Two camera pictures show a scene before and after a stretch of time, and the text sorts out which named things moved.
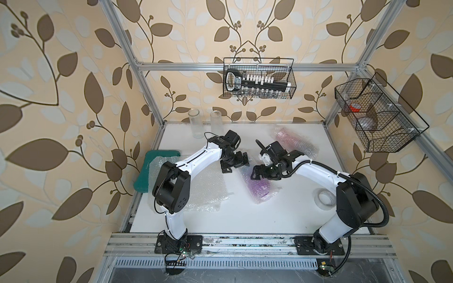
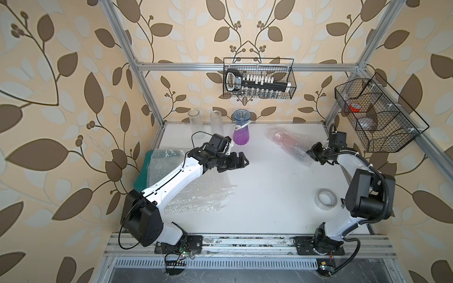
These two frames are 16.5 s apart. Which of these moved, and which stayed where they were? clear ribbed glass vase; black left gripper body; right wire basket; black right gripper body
Moved: black right gripper body
Stayed: right wire basket; black left gripper body; clear ribbed glass vase
